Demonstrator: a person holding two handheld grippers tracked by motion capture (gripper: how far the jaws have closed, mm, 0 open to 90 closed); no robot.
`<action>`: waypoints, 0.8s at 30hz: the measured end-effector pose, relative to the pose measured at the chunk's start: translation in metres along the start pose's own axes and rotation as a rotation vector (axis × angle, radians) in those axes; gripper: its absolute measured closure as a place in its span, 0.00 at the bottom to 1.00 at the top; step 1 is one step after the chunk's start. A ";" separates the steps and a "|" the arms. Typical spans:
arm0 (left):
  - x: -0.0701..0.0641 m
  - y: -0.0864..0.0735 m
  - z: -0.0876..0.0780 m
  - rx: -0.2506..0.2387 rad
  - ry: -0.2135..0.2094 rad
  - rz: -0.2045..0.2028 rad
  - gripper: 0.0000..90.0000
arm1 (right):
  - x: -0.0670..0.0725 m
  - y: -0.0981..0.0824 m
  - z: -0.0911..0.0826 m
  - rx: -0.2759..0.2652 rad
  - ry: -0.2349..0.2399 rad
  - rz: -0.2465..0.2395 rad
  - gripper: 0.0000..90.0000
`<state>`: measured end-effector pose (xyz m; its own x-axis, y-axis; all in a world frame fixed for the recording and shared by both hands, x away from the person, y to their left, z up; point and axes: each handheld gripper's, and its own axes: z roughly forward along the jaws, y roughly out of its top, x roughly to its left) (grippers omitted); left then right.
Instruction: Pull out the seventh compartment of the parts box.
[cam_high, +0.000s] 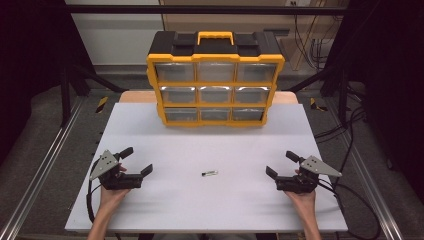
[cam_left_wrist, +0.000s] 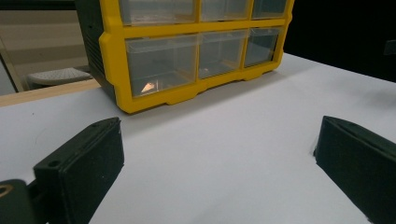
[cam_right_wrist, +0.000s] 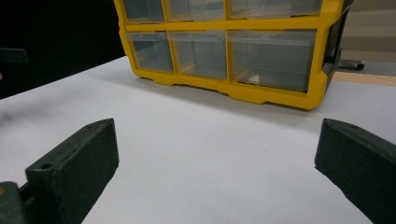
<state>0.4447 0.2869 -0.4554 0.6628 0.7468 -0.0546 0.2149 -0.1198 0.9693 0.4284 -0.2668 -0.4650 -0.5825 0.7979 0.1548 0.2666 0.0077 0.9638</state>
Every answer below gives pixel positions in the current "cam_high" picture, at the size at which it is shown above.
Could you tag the person's right hand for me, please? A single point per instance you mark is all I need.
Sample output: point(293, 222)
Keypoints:
point(305, 201)

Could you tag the person's left hand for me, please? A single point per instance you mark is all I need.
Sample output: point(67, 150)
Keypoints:
point(111, 198)

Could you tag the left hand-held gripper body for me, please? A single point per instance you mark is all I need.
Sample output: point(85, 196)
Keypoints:
point(117, 181)

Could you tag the aluminium floor rail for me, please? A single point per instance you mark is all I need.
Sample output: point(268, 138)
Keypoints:
point(370, 186)
point(40, 170)

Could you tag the rows of clear drawers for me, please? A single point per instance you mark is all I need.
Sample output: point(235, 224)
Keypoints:
point(215, 94)

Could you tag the yellow black drawer organizer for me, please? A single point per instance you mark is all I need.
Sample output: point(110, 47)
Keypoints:
point(213, 50)

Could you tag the black curtain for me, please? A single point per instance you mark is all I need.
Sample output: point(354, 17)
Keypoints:
point(30, 50)
point(390, 66)

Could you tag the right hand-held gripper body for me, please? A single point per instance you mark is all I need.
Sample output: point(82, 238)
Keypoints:
point(300, 184)

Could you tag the small white tube black cap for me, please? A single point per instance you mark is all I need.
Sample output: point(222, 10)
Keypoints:
point(210, 173)

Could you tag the yellow black hazard tape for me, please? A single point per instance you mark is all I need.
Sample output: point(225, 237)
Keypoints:
point(315, 104)
point(101, 104)

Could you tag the clear plastic drawer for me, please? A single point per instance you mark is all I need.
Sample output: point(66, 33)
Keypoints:
point(181, 114)

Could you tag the black horizontal bar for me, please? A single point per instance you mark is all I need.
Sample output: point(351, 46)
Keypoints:
point(200, 9)

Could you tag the black metal stand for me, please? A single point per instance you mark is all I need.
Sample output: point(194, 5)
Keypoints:
point(342, 96)
point(65, 96)

